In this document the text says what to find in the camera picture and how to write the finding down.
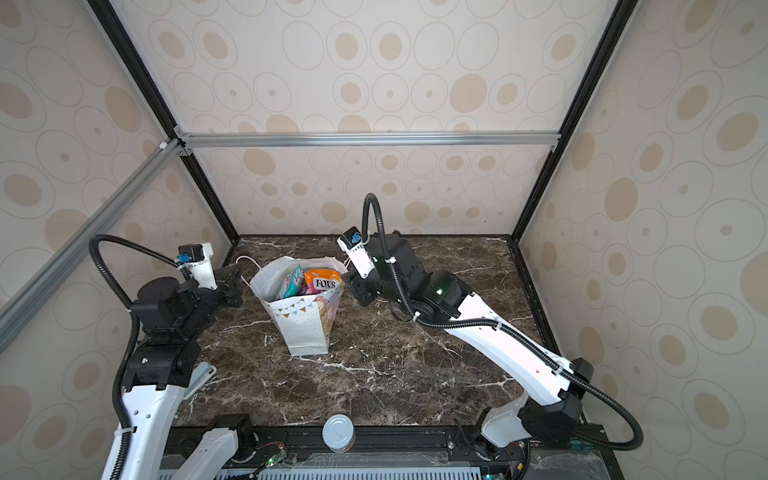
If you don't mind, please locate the left diagonal aluminium rail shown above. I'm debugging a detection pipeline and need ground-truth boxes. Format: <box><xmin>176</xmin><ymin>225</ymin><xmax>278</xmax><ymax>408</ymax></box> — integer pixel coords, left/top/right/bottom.
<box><xmin>1</xmin><ymin>139</ymin><xmax>181</xmax><ymax>350</ymax></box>

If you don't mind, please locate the white paper bag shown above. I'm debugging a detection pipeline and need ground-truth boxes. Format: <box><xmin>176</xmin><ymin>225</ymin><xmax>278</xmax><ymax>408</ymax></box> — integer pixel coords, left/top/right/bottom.
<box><xmin>247</xmin><ymin>256</ymin><xmax>347</xmax><ymax>356</ymax></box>

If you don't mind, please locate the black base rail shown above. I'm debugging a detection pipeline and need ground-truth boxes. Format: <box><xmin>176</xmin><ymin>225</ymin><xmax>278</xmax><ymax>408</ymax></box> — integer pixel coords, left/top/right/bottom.
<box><xmin>209</xmin><ymin>425</ymin><xmax>623</xmax><ymax>479</ymax></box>

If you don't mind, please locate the white round cap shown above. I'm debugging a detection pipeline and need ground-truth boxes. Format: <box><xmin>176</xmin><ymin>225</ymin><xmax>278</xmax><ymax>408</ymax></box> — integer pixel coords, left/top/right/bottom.
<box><xmin>322</xmin><ymin>414</ymin><xmax>356</xmax><ymax>453</ymax></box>

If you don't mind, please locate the teal Fox's candy packet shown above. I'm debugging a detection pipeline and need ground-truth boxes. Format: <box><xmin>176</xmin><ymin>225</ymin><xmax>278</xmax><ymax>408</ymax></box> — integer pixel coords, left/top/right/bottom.
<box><xmin>278</xmin><ymin>265</ymin><xmax>305</xmax><ymax>299</ymax></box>

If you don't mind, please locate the horizontal aluminium rail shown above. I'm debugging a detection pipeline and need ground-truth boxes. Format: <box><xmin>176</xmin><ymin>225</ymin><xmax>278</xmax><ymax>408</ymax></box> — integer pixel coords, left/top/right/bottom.
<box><xmin>181</xmin><ymin>131</ymin><xmax>560</xmax><ymax>148</ymax></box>

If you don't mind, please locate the left black frame post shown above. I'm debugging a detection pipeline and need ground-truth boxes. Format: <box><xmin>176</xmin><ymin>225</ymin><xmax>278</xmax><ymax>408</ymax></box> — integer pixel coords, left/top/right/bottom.
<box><xmin>87</xmin><ymin>0</ymin><xmax>240</xmax><ymax>244</ymax></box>

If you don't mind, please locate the right black frame post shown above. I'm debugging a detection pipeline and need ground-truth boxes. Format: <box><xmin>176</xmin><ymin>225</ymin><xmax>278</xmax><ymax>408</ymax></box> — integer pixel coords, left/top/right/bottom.
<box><xmin>511</xmin><ymin>0</ymin><xmax>640</xmax><ymax>242</ymax></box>

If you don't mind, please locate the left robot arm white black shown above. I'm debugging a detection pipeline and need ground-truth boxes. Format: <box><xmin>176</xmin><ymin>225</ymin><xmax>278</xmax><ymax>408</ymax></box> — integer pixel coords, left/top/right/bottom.
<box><xmin>88</xmin><ymin>234</ymin><xmax>243</xmax><ymax>479</ymax></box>

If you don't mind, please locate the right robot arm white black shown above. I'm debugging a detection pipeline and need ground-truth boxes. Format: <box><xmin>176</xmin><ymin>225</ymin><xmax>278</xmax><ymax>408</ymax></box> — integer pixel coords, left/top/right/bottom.
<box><xmin>338</xmin><ymin>193</ymin><xmax>644</xmax><ymax>456</ymax></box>

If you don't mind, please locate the light green plastic piece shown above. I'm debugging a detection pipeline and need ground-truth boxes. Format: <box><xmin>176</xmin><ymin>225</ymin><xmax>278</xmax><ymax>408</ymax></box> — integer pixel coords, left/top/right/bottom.
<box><xmin>183</xmin><ymin>362</ymin><xmax>217</xmax><ymax>400</ymax></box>

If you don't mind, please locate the purple candy packet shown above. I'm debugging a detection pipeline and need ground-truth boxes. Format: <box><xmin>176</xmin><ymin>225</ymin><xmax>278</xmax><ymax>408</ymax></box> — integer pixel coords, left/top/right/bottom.
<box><xmin>299</xmin><ymin>285</ymin><xmax>318</xmax><ymax>296</ymax></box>

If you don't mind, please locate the black frame post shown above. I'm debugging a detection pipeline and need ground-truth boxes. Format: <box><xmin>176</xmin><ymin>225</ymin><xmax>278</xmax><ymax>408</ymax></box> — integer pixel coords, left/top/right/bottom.
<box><xmin>511</xmin><ymin>0</ymin><xmax>640</xmax><ymax>242</ymax></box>
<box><xmin>87</xmin><ymin>0</ymin><xmax>240</xmax><ymax>244</ymax></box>

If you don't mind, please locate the orange red Fox's packet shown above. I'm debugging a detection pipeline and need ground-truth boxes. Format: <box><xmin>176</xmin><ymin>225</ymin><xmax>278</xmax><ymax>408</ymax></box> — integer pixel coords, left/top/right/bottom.
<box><xmin>304</xmin><ymin>268</ymin><xmax>342</xmax><ymax>294</ymax></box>

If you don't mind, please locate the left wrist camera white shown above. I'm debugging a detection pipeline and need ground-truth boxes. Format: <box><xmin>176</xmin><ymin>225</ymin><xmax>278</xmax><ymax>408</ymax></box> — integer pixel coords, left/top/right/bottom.
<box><xmin>176</xmin><ymin>242</ymin><xmax>218</xmax><ymax>290</ymax></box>

